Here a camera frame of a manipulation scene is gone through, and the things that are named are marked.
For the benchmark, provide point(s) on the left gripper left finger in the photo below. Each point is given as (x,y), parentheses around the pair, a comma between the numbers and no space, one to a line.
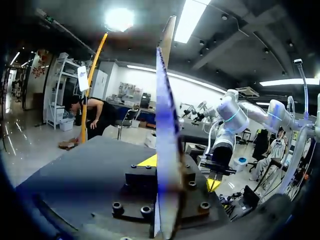
(140,180)

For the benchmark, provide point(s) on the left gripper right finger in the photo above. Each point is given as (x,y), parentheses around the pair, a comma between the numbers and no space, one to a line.
(193,190)

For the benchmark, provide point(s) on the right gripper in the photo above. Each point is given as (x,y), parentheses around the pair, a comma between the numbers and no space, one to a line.
(220,162)

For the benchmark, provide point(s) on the cardboard box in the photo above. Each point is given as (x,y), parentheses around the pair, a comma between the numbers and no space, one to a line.
(167,140)

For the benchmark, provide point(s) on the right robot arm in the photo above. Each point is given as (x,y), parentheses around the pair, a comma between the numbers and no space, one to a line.
(233,113)

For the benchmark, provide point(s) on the person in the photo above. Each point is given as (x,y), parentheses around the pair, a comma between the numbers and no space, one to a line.
(271,155)
(102,115)

